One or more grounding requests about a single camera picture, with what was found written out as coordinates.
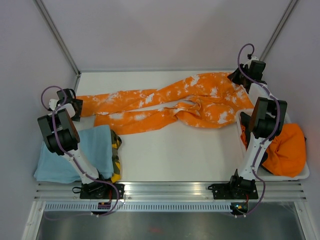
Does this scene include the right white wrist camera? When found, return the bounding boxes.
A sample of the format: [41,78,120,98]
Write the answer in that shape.
[244,55,259,69]

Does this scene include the plain orange garment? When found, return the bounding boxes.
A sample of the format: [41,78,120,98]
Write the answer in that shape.
[239,122,308,178]

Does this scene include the white plastic laundry basket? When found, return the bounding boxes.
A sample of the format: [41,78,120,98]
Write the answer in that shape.
[235,109,310,181]

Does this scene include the left aluminium frame post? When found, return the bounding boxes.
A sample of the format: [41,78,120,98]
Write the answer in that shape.
[33,0,81,77]

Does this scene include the right aluminium frame post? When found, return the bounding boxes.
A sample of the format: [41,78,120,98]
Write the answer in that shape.
[257,0,300,62]

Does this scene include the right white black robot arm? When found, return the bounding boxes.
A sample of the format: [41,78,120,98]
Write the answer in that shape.
[223,57,288,200]

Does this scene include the camouflage yellow folded trousers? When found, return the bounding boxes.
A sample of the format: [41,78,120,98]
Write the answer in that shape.
[110,130,122,183]

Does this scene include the black garment in basket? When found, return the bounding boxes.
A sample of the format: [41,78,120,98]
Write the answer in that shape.
[243,129,308,176]

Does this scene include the light blue folded trousers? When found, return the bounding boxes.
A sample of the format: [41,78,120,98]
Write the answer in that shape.
[33,125,114,184]

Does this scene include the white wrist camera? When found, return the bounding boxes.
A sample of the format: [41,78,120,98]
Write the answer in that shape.
[244,55,259,69]
[48,99,62,112]

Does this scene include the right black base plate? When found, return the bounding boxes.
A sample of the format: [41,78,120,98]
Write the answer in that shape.
[207,183,259,200]

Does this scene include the aluminium mounting rail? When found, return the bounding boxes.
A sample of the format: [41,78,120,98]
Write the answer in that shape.
[33,181,307,202]

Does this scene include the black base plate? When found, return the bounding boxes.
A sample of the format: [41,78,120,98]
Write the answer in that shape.
[72,182,117,200]
[207,183,259,200]

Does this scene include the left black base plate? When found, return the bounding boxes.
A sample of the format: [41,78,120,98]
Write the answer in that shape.
[72,182,117,200]

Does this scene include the white slotted cable duct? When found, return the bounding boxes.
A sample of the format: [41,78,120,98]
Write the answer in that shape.
[45,201,232,213]

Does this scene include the orange white tie-dye trousers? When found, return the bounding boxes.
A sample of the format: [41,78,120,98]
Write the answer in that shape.
[77,71,254,135]

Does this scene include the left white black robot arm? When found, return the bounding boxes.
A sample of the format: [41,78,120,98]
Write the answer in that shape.
[37,85,112,200]

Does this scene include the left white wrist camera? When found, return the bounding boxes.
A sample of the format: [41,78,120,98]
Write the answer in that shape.
[48,99,62,112]

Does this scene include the aluminium frame post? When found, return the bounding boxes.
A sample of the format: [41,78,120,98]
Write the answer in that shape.
[33,0,81,77]
[257,0,300,62]

